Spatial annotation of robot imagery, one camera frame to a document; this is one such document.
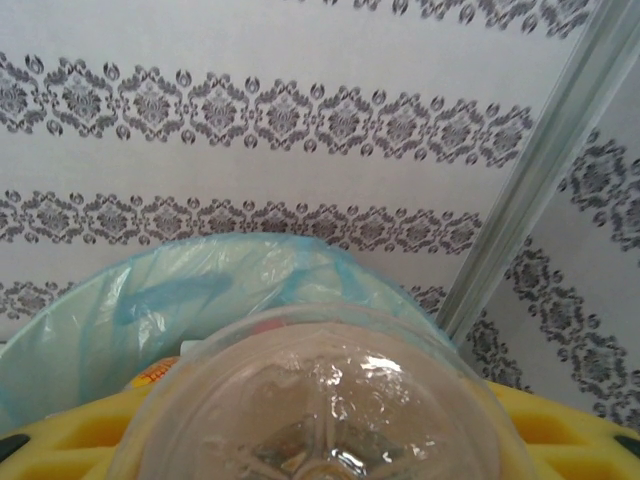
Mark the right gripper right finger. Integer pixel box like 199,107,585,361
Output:
479,382,640,480

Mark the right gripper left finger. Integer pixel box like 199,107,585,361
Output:
0,384,154,480

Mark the clear cola bottle red label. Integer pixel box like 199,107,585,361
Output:
104,299,534,480

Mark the aluminium frame post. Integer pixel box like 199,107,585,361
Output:
439,0,640,341

